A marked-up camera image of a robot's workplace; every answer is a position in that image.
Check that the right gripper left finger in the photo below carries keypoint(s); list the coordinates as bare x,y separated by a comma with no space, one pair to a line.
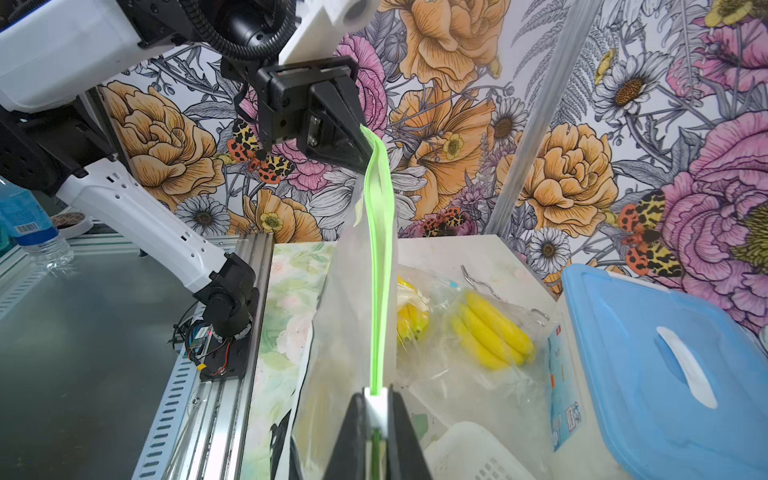
348,459

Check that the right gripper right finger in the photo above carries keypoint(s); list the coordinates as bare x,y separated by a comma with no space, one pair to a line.
405,459

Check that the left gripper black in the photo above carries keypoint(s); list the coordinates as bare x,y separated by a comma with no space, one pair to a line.
316,104

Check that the panda zip-top bag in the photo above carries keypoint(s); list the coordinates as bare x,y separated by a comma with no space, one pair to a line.
352,339

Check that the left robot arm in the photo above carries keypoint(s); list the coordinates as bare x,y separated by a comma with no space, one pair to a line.
62,136

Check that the clear bag with banana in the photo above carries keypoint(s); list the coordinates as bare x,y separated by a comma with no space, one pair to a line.
438,372

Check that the yellow banana bunch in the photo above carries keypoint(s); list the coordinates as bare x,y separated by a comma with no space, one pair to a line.
494,340

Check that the white plastic basket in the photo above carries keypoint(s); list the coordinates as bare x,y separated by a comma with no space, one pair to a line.
469,451

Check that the blue lid storage box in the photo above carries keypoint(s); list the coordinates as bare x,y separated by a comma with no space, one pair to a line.
651,383

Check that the clear water bottle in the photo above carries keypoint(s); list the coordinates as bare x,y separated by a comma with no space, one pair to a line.
25,220

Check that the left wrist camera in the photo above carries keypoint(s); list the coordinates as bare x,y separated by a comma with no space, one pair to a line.
322,24

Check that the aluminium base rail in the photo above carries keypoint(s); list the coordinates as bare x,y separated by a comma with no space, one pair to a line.
199,429

